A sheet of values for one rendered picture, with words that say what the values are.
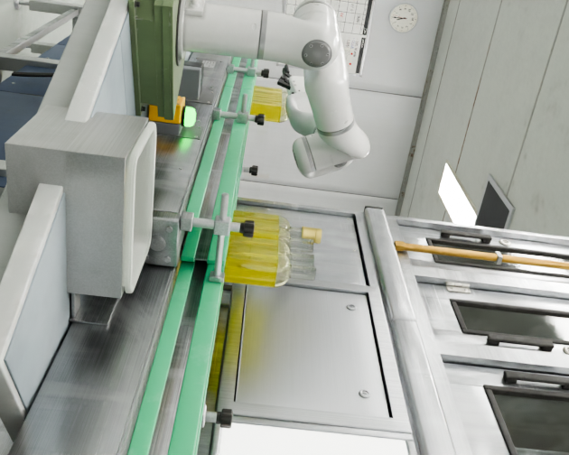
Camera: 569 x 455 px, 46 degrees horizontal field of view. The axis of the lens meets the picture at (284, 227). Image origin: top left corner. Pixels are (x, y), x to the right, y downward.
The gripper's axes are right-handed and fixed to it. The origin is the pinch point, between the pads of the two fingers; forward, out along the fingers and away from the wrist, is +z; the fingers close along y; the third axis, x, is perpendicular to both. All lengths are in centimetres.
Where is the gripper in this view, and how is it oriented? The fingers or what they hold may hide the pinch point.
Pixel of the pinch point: (299, 71)
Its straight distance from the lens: 215.4
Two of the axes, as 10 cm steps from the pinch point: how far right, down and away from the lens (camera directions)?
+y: 9.5, 0.3, 3.1
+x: 2.5, -6.6, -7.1
